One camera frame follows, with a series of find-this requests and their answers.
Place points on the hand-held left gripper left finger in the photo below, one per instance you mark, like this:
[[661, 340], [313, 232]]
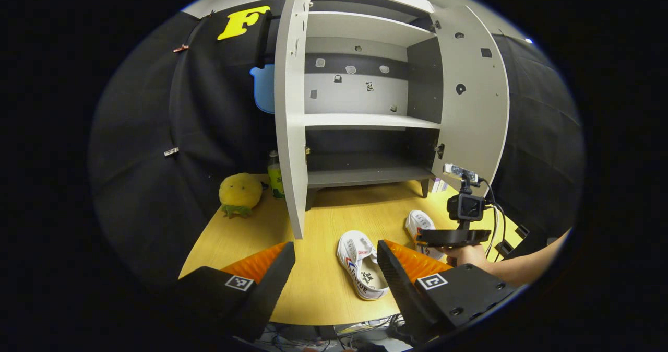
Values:
[[274, 289]]

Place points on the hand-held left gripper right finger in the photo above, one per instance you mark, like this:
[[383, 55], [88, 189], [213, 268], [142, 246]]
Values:
[[399, 294]]

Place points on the white canvas shoe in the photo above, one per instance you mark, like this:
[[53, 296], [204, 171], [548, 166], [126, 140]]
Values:
[[420, 220], [357, 258]]

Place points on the white cabinet door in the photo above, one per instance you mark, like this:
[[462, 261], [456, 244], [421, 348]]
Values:
[[475, 127], [292, 132]]

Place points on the white shoe cabinet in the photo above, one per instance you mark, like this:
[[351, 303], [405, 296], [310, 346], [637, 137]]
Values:
[[365, 121]]

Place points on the small white purple box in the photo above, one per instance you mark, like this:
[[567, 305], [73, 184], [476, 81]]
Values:
[[439, 185]]

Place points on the yellow plush toy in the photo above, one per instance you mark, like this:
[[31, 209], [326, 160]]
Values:
[[240, 192]]

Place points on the green drink bottle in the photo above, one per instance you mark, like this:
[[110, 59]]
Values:
[[275, 179]]

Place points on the silver clip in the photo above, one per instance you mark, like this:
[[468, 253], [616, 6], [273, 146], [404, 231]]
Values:
[[171, 152]]

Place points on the black backdrop cloth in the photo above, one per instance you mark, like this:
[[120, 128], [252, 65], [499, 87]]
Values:
[[156, 132]]

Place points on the copper clip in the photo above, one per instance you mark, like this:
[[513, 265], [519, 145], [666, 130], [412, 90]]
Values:
[[181, 48]]

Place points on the small black bracket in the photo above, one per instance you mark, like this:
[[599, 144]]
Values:
[[505, 247]]

